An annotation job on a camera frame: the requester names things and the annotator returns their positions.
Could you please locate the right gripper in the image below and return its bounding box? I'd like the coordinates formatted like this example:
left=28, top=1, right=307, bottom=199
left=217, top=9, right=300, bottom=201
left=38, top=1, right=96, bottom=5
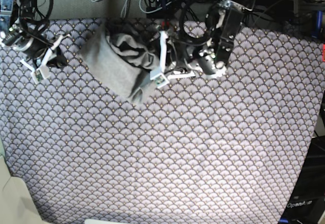
left=19, top=35, right=70, bottom=73

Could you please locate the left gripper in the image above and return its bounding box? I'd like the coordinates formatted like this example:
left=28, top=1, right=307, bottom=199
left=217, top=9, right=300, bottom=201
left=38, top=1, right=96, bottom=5
left=153, top=30, right=196, bottom=83

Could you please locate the light grey T-shirt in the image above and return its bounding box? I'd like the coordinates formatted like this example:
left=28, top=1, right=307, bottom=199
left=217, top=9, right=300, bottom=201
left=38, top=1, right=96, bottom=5
left=79, top=20, right=159, bottom=105

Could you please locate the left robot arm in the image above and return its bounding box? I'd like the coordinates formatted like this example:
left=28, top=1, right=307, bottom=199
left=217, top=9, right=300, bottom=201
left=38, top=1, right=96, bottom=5
left=150, top=0, right=256, bottom=88

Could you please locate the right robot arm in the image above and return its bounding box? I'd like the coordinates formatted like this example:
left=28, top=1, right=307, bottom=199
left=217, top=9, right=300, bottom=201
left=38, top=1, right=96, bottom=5
left=1, top=0, right=68, bottom=84

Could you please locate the blue orange table clamp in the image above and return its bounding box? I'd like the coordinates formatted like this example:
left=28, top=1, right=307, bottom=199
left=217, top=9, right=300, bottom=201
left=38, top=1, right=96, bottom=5
left=161, top=0, right=169, bottom=31

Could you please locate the purple fan-pattern tablecloth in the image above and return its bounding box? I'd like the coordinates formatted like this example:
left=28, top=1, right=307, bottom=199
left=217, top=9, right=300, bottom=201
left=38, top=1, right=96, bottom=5
left=1, top=19, right=324, bottom=223

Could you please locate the blue clamp right side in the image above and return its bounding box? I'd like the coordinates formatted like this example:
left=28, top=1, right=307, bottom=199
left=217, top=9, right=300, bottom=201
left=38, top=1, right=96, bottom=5
left=312, top=11, right=323, bottom=38

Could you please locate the orange clamp right edge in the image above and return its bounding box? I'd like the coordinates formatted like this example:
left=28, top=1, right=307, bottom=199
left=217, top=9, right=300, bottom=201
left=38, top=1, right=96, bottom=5
left=322, top=44, right=325, bottom=62

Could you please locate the white panel bottom left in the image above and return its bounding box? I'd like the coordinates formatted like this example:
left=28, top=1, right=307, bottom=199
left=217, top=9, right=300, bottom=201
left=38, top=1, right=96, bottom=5
left=1, top=156, right=43, bottom=223

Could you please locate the black OpenArm box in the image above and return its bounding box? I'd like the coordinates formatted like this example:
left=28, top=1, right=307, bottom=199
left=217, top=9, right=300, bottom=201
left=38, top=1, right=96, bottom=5
left=279, top=136, right=324, bottom=223

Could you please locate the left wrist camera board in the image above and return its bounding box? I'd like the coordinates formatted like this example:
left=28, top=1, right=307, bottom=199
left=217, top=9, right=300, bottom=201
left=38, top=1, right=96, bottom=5
left=150, top=69, right=170, bottom=89

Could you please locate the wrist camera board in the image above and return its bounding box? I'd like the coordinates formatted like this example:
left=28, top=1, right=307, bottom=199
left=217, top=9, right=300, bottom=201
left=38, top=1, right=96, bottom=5
left=150, top=69, right=170, bottom=89
left=30, top=66, right=50, bottom=84

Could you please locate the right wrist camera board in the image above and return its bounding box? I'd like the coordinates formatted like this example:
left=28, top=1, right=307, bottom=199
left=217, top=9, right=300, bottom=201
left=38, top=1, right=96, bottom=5
left=30, top=66, right=50, bottom=84

